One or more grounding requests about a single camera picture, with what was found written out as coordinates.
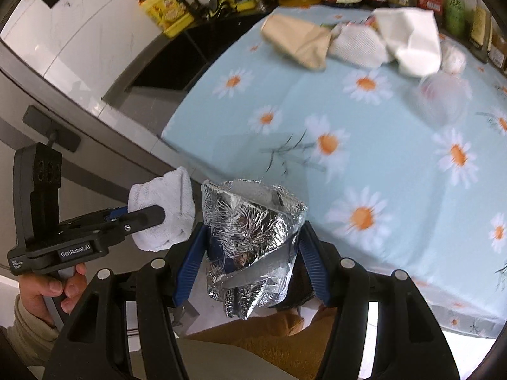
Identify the black kitchen sink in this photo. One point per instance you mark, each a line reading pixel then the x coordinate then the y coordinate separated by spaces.
pixel 155 83

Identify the white paper cup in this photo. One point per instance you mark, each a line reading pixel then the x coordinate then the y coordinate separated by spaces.
pixel 411 36

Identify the daisy print blue tablecloth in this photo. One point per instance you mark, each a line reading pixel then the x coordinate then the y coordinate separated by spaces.
pixel 382 182

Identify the black yellow rubber gloves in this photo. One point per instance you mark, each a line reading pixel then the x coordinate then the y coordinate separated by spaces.
pixel 224 8

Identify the person's left hand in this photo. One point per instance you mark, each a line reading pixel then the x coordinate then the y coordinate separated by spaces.
pixel 33 289

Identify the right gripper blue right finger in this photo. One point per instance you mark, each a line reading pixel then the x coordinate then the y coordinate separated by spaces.
pixel 315 261

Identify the left forearm beige sleeve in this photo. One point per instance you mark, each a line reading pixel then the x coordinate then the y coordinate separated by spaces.
pixel 31 338

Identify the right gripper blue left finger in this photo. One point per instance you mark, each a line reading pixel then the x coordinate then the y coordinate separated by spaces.
pixel 195 249

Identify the yellow dish soap bottle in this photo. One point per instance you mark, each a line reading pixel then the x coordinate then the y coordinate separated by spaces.
pixel 172 29

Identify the green label pepper oil bottle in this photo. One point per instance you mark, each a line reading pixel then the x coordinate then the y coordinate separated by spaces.
pixel 455 18

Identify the brown paper cup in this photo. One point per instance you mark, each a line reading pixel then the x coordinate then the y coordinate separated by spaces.
pixel 304 42

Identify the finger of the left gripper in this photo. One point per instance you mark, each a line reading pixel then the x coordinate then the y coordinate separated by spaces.
pixel 138 220

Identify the gold cap sesame oil bottle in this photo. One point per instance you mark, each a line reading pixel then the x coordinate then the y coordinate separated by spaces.
pixel 480 33

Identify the white textured tissue ball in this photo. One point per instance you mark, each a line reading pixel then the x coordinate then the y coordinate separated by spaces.
pixel 359 44

